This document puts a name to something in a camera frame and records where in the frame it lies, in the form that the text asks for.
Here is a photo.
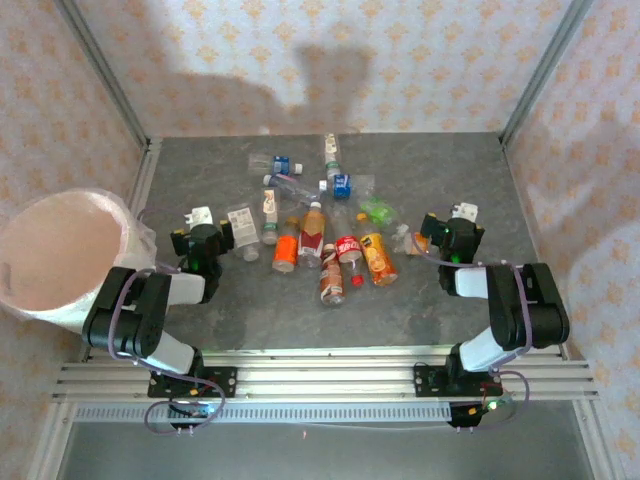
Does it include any orange juice bottle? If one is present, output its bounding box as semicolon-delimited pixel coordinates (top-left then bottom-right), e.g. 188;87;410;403
355;212;400;288

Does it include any tea bottle red white label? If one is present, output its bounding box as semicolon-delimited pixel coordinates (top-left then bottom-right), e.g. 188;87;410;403
297;200;329;270

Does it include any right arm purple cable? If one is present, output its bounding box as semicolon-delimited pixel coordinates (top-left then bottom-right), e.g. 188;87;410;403
412;234;531;434

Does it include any small blue label bottle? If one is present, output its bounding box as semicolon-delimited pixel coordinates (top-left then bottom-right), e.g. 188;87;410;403
248;153;305;176

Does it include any white plastic bin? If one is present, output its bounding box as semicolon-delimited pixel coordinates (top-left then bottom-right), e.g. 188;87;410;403
0;187;156;336

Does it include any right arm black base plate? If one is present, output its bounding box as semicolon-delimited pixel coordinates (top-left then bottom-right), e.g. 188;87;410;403
413;363;504;400

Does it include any green label clear bottle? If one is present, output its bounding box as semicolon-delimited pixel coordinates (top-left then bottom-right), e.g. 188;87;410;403
358;196;400;227

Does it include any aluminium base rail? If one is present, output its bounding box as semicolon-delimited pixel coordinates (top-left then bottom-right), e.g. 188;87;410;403
52;349;600;402

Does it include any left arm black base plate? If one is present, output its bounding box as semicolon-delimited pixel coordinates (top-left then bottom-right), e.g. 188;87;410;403
147;366;239;400

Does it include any red label cola bottle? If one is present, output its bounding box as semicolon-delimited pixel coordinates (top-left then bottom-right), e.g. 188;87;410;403
330;204;365;287

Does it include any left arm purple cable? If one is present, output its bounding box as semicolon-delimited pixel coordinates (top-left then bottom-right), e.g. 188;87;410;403
109;207;226;437

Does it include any clear bottle pink label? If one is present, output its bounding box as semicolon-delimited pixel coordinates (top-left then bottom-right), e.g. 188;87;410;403
262;173;324;205

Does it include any brown coffee bottle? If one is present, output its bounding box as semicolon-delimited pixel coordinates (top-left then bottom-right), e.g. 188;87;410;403
319;243;347;307

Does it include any cream label clear bottle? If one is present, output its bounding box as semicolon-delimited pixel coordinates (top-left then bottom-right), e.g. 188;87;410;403
323;132;342;177

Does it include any slotted grey cable duct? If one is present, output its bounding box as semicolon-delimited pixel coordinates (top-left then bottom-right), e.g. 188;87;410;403
74;402;454;425

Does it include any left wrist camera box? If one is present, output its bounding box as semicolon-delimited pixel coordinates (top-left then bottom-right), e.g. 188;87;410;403
183;206;214;227

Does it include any right aluminium side rail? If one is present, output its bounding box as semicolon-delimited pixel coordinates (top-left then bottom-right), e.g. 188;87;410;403
499;142;574;361

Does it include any clear bottle QR label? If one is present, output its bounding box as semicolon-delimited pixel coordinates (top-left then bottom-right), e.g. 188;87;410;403
226;203;262;263

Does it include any left aluminium frame post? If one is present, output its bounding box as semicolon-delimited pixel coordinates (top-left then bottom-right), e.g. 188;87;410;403
53;0;151;146

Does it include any crushed clear bottle orange label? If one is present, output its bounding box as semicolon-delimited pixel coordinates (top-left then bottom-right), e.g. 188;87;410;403
392;223;432;257

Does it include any translucent pink bin liner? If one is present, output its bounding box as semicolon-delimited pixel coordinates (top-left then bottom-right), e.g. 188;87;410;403
0;187;156;315

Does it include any aluminium frame post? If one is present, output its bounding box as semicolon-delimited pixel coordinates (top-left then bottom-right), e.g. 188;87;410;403
499;0;596;146
53;0;151;146

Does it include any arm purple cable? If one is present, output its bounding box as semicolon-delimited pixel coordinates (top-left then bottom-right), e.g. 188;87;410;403
412;234;531;434
109;207;226;437

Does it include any right aluminium frame post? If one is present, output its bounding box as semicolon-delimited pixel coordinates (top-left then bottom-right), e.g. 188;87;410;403
499;0;596;146

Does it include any wide blue label bottle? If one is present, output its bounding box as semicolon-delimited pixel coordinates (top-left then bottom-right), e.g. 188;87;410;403
318;172;376;200

